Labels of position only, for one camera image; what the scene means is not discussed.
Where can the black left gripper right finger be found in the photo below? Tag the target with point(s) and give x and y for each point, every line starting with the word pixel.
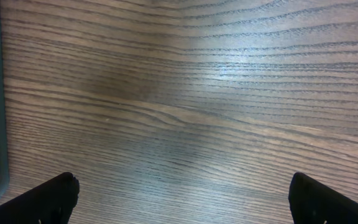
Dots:
pixel 311 202

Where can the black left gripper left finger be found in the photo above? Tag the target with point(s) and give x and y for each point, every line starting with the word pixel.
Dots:
pixel 51 202

